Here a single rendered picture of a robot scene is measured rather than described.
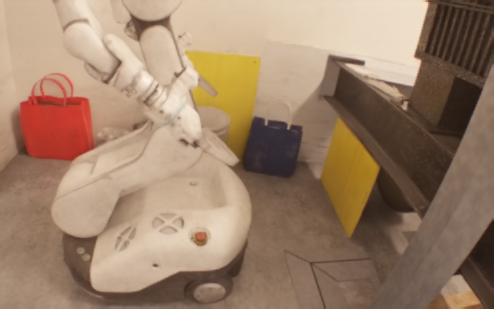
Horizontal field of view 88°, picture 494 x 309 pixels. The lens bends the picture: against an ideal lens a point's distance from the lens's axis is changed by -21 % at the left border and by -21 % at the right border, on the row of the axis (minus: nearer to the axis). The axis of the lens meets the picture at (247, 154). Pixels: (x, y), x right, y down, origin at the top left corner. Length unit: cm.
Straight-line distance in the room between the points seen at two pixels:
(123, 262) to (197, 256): 22
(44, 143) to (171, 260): 125
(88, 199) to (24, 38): 121
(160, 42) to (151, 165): 33
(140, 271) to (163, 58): 59
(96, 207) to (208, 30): 106
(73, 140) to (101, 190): 92
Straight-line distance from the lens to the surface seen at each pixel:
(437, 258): 96
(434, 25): 116
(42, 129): 191
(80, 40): 62
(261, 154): 175
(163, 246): 87
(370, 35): 195
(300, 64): 177
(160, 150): 86
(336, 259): 140
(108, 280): 100
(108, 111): 188
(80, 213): 103
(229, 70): 169
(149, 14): 76
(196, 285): 105
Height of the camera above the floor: 98
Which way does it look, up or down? 30 degrees down
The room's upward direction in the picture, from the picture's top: 9 degrees clockwise
